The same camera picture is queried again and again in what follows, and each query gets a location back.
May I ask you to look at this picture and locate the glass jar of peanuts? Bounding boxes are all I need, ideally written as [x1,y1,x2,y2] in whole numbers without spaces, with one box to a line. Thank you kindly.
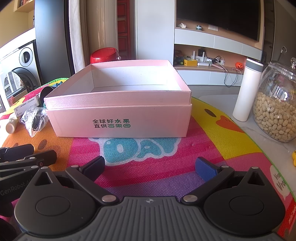
[252,57,296,143]

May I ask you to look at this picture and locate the black refrigerator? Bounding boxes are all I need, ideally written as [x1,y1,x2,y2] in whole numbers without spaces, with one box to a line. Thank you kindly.
[35,0,75,84]

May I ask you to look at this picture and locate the orange pumpkin toy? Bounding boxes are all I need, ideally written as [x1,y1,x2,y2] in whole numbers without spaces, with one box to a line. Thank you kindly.
[235,62,244,70]

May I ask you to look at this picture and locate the pink cardboard box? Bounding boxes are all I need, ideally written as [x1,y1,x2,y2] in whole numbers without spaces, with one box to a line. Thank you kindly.
[44,60,192,138]

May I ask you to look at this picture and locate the black television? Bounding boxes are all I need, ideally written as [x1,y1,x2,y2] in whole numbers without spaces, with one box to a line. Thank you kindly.
[176,0,261,41]

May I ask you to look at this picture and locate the yellow duck toy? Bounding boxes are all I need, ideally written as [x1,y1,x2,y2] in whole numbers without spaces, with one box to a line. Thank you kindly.
[292,150,296,167]

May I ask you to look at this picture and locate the washing machine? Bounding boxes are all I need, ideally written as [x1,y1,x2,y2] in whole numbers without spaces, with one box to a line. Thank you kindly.
[1,40,41,112]

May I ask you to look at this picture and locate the white TV cabinet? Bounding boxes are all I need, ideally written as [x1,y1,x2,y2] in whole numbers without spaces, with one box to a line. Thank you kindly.
[173,19,264,86]

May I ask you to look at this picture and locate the yellow toy box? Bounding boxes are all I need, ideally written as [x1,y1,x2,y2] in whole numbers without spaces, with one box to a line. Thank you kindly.
[184,59,198,67]

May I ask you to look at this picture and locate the clear bag with black parts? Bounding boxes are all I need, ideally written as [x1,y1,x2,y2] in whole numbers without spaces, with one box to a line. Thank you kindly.
[20,106,49,138]

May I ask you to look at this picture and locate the colourful cartoon play mat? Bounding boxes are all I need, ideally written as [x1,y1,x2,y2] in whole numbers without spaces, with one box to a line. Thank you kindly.
[1,98,295,240]

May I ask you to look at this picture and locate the white medicine box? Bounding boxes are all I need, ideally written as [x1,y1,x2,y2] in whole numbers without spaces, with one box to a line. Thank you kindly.
[14,95,40,118]

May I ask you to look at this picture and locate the cream tube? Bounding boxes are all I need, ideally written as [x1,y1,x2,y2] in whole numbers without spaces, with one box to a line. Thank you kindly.
[1,118,19,134]

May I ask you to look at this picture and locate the white thermos bottle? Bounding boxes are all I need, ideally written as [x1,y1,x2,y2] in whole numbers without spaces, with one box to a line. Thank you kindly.
[232,58,263,122]

